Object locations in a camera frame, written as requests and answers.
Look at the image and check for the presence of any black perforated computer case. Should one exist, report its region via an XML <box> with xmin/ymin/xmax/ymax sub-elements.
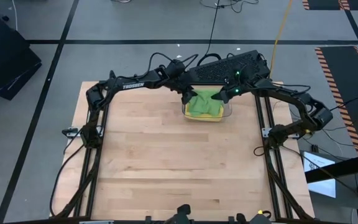
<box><xmin>188</xmin><ymin>49</ymin><xmax>272</xmax><ymax>86</ymax></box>

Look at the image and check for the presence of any black hazard-striped floor mat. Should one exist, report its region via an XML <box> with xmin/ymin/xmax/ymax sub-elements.
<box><xmin>314</xmin><ymin>45</ymin><xmax>358</xmax><ymax>156</ymax></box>
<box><xmin>301</xmin><ymin>0</ymin><xmax>358</xmax><ymax>11</ymax></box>

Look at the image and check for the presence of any black cart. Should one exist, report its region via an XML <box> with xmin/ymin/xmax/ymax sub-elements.
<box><xmin>0</xmin><ymin>17</ymin><xmax>43</xmax><ymax>101</ymax></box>

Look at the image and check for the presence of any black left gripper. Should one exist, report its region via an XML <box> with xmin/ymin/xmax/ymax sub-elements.
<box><xmin>165</xmin><ymin>58</ymin><xmax>199</xmax><ymax>106</ymax></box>

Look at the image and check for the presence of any bright green towel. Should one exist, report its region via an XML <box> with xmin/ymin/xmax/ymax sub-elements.
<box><xmin>187</xmin><ymin>88</ymin><xmax>225</xmax><ymax>116</ymax></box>

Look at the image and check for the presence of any small black rounded device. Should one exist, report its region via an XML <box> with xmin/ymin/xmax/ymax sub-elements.
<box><xmin>165</xmin><ymin>203</ymin><xmax>195</xmax><ymax>224</ymax></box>

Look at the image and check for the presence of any yellow cable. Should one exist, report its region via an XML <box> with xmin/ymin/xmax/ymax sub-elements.
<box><xmin>268</xmin><ymin>0</ymin><xmax>293</xmax><ymax>78</ymax></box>

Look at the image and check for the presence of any silver metal bracket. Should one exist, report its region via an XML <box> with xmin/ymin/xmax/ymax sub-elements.
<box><xmin>261</xmin><ymin>127</ymin><xmax>301</xmax><ymax>139</ymax></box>
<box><xmin>62</xmin><ymin>126</ymin><xmax>104</xmax><ymax>138</ymax></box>

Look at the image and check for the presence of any clear plastic bin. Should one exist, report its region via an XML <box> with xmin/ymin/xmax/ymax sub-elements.
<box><xmin>181</xmin><ymin>83</ymin><xmax>232</xmax><ymax>123</ymax></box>

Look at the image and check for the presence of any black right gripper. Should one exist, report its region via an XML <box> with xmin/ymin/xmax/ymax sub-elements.
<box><xmin>211</xmin><ymin>67</ymin><xmax>265</xmax><ymax>105</ymax></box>

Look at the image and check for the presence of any black floor cable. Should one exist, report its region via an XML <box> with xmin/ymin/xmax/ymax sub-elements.
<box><xmin>196</xmin><ymin>0</ymin><xmax>259</xmax><ymax>67</ymax></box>

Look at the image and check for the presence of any black metal table frame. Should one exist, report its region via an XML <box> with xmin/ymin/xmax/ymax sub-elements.
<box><xmin>50</xmin><ymin>70</ymin><xmax>316</xmax><ymax>224</ymax></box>

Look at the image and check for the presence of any black device with yellow tag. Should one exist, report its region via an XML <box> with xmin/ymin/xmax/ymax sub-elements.
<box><xmin>236</xmin><ymin>210</ymin><xmax>273</xmax><ymax>224</ymax></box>

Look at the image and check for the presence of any yellow towel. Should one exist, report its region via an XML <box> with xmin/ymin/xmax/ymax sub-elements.
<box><xmin>184</xmin><ymin>104</ymin><xmax>225</xmax><ymax>122</ymax></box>

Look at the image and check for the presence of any white printed sheet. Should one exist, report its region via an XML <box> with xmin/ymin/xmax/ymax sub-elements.
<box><xmin>303</xmin><ymin>151</ymin><xmax>337</xmax><ymax>199</ymax></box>

